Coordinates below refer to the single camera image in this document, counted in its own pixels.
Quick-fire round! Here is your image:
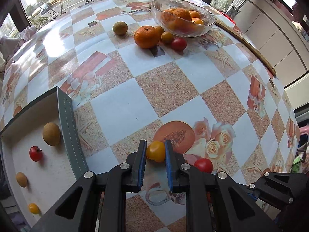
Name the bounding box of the yellow cherry tomato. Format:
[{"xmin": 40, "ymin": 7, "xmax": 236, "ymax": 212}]
[
  {"xmin": 146, "ymin": 141, "xmax": 166, "ymax": 163},
  {"xmin": 28, "ymin": 203, "xmax": 40, "ymax": 215}
]

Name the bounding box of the red stemmed cherry tomato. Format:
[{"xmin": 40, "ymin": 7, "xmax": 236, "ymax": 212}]
[{"xmin": 29, "ymin": 146, "xmax": 43, "ymax": 162}]

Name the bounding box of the large orange mandarin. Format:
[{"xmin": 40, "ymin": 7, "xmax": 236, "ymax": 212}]
[{"xmin": 134, "ymin": 26, "xmax": 160, "ymax": 49}]

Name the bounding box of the green kiwi on table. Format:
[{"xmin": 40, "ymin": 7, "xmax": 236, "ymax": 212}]
[{"xmin": 113, "ymin": 21, "xmax": 128, "ymax": 36}]

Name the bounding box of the red tomato near bowl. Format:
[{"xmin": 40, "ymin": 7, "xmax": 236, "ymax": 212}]
[{"xmin": 171, "ymin": 37, "xmax": 187, "ymax": 52}]

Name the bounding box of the grey shallow tray box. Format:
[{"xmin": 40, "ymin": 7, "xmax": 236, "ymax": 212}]
[{"xmin": 1, "ymin": 87, "xmax": 88, "ymax": 227}]

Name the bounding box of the small brown fruit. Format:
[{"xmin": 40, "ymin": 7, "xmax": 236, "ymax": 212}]
[{"xmin": 42, "ymin": 122, "xmax": 61, "ymax": 146}]

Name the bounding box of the mandarin in bowl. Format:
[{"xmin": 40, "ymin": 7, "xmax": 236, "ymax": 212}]
[{"xmin": 173, "ymin": 8, "xmax": 191, "ymax": 28}]

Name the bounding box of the glass fruit bowl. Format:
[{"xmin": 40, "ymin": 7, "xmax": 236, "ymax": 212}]
[{"xmin": 150, "ymin": 0, "xmax": 216, "ymax": 38}]

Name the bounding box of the brown kiwi fruit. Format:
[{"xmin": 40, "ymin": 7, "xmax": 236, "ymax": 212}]
[{"xmin": 16, "ymin": 172, "xmax": 28, "ymax": 188}]

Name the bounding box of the small yellow fruit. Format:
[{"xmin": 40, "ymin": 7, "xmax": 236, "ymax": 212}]
[
  {"xmin": 154, "ymin": 25, "xmax": 165, "ymax": 38},
  {"xmin": 161, "ymin": 32, "xmax": 175, "ymax": 46}
]

